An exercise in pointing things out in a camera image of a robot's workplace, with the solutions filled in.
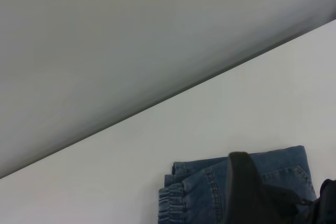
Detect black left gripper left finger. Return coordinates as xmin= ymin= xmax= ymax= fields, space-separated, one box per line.
xmin=226 ymin=151 xmax=314 ymax=224

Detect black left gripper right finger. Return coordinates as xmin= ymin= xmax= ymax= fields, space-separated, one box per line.
xmin=296 ymin=178 xmax=336 ymax=224

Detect blue denim shorts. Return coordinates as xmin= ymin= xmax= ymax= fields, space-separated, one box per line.
xmin=157 ymin=144 xmax=318 ymax=224

